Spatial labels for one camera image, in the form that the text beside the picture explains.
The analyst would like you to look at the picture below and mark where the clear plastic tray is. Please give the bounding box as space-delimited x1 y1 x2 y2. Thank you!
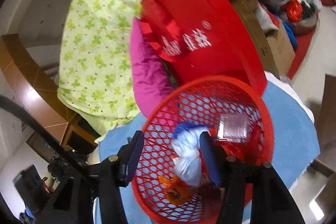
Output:
217 113 250 143

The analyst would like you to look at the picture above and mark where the orange snack wrapper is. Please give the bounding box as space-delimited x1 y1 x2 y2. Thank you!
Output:
158 174 193 206

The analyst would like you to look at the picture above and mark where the red plastic bag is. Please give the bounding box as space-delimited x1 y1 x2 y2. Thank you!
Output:
200 125 263 188

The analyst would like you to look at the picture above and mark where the blue plastic bag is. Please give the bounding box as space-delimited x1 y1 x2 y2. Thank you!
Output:
173 121 210 139

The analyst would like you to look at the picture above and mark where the blue blanket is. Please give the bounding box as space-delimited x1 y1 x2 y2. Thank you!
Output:
98 77 320 223

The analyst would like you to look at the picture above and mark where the red plastic mesh basket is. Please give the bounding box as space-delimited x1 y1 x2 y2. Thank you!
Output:
132 76 274 223

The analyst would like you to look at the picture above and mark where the green clover quilt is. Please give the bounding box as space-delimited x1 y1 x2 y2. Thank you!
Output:
58 0 142 136

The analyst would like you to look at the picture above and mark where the magenta pillow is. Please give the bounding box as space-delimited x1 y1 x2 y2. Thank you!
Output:
129 18 174 118

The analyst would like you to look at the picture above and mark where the cardboard box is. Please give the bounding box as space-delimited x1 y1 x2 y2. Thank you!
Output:
258 20 296 77

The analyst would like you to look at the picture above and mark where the red gift bag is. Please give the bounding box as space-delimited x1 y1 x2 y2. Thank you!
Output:
140 0 266 94

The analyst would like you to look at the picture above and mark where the black cable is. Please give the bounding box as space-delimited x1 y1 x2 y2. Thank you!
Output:
0 95 87 169

